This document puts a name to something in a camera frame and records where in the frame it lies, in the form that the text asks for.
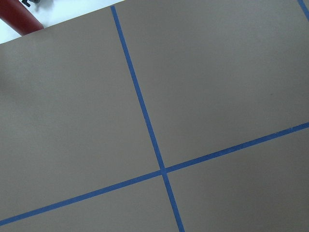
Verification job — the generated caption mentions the red cylinder bottle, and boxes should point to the red cylinder bottle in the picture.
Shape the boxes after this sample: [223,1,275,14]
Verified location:
[0,0,44,36]

